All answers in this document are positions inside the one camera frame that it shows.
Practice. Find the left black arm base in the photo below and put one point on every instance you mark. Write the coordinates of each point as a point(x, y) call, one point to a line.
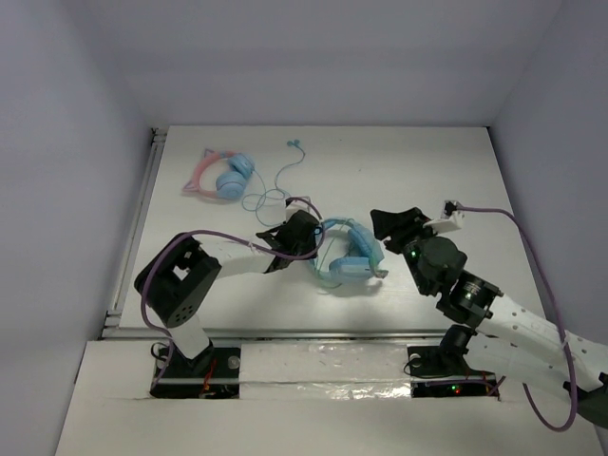
point(213, 375)

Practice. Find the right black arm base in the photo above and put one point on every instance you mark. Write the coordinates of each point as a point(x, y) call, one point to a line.
point(440, 371)

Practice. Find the aluminium rail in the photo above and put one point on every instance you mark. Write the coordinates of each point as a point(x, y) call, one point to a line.
point(119, 333)
point(123, 284)

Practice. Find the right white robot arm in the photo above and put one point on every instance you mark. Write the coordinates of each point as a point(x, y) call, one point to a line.
point(490, 330)

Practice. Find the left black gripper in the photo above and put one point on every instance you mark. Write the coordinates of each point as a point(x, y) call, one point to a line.
point(294, 233)

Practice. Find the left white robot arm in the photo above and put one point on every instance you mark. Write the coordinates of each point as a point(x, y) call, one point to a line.
point(176, 281)

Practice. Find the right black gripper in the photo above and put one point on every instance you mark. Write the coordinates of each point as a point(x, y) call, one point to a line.
point(401, 225)

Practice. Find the white foam block with tape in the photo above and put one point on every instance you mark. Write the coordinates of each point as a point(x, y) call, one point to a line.
point(315, 371)

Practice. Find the large light blue headphones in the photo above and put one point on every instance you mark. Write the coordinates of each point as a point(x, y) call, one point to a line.
point(361, 261)

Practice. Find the left side aluminium rail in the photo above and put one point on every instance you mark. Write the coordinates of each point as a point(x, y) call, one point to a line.
point(123, 284)

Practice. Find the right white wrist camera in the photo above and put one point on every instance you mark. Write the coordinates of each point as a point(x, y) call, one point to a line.
point(451, 219)

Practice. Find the blue earbuds with cable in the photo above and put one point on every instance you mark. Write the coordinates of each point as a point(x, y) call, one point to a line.
point(266, 202)

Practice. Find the pink blue cat-ear headphones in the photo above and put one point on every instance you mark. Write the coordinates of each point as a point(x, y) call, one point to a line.
point(230, 184)

